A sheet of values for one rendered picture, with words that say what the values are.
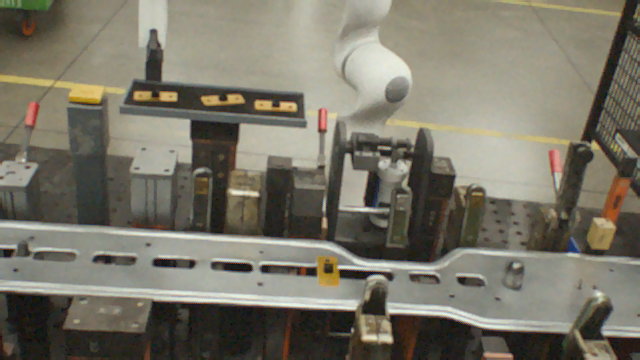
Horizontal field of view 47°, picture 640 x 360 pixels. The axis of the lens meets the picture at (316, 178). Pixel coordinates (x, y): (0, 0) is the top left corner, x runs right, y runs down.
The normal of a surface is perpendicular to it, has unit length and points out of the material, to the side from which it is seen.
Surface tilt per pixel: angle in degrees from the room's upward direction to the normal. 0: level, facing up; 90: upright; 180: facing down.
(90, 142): 90
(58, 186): 0
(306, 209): 90
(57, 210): 0
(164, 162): 0
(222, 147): 90
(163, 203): 90
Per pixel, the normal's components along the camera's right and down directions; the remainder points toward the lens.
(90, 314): 0.11, -0.86
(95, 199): 0.04, 0.51
